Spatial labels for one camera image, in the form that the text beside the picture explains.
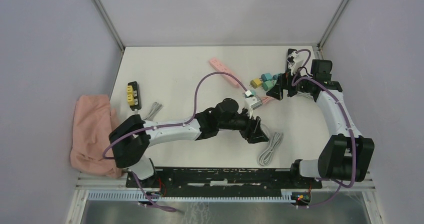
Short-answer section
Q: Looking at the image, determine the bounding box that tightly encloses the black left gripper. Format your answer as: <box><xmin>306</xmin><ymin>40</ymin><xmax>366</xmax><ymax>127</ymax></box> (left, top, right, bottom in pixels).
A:
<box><xmin>218</xmin><ymin>106</ymin><xmax>269</xmax><ymax>144</ymax></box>

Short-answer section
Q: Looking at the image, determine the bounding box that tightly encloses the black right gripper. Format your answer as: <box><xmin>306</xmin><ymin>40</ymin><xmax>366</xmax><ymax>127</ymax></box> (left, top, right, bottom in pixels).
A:
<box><xmin>266</xmin><ymin>66</ymin><xmax>315</xmax><ymax>100</ymax></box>

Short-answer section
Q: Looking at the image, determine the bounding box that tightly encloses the yellow cube plug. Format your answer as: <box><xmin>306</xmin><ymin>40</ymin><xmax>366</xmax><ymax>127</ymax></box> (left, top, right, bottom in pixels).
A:
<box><xmin>249</xmin><ymin>78</ymin><xmax>263</xmax><ymax>89</ymax></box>

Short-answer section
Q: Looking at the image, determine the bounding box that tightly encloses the pink power strip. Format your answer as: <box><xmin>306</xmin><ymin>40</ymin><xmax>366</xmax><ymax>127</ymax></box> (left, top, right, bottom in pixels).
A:
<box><xmin>208</xmin><ymin>57</ymin><xmax>240</xmax><ymax>88</ymax></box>

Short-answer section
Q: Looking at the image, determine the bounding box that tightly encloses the small black power strip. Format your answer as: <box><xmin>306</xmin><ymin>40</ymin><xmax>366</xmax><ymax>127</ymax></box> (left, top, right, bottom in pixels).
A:
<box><xmin>127</xmin><ymin>81</ymin><xmax>142</xmax><ymax>111</ymax></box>

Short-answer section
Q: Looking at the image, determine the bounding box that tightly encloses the black power strip green USB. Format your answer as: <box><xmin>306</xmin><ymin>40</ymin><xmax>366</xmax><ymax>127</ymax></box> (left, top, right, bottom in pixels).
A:
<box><xmin>286</xmin><ymin>48</ymin><xmax>298</xmax><ymax>65</ymax></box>

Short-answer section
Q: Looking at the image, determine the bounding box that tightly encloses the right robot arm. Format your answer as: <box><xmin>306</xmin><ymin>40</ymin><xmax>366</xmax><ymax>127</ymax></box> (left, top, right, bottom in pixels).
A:
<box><xmin>266</xmin><ymin>60</ymin><xmax>375</xmax><ymax>188</ymax></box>

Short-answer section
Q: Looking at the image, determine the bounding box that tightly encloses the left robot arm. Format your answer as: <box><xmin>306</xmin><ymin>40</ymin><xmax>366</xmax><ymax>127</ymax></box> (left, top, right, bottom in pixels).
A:
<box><xmin>103</xmin><ymin>98</ymin><xmax>269</xmax><ymax>187</ymax></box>

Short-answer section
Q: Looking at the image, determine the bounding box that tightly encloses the yellow charger plug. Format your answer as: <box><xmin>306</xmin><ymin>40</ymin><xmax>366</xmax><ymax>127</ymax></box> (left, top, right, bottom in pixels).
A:
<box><xmin>127</xmin><ymin>94</ymin><xmax>136</xmax><ymax>106</ymax></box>
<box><xmin>126</xmin><ymin>85</ymin><xmax>134</xmax><ymax>95</ymax></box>

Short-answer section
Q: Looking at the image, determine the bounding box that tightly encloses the pink cloth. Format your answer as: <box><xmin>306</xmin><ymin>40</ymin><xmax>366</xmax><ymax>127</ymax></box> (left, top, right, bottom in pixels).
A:
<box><xmin>70</xmin><ymin>94</ymin><xmax>123</xmax><ymax>178</ymax></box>

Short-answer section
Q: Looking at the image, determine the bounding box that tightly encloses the grey cable of purple strip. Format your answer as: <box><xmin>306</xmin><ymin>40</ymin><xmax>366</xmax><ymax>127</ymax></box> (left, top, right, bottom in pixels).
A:
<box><xmin>256</xmin><ymin>124</ymin><xmax>284</xmax><ymax>167</ymax></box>

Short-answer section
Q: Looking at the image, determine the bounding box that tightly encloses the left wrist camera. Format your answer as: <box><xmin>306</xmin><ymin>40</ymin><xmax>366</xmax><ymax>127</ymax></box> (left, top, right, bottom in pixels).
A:
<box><xmin>244</xmin><ymin>92</ymin><xmax>263</xmax><ymax>111</ymax></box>

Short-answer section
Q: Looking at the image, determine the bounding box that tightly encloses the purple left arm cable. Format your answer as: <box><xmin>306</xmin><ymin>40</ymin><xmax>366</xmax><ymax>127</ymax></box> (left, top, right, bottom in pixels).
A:
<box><xmin>101</xmin><ymin>71</ymin><xmax>249</xmax><ymax>213</ymax></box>

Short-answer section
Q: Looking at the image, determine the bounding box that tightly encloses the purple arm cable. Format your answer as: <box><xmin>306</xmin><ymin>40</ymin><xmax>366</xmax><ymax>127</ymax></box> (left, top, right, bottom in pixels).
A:
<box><xmin>291</xmin><ymin>49</ymin><xmax>358</xmax><ymax>209</ymax></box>
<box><xmin>101</xmin><ymin>71</ymin><xmax>249</xmax><ymax>213</ymax></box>

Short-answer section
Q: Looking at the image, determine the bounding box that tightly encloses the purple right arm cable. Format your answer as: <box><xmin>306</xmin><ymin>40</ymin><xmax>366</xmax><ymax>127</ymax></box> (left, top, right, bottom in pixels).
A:
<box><xmin>291</xmin><ymin>49</ymin><xmax>358</xmax><ymax>209</ymax></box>

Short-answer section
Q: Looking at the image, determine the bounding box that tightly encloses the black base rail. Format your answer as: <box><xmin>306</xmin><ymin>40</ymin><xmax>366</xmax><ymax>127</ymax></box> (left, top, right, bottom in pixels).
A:
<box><xmin>140</xmin><ymin>167</ymin><xmax>323</xmax><ymax>197</ymax></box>

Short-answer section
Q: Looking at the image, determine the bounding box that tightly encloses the white slotted cable duct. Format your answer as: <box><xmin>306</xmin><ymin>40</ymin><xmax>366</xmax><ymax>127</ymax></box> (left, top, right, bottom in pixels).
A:
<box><xmin>86</xmin><ymin>189</ymin><xmax>295</xmax><ymax>203</ymax></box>

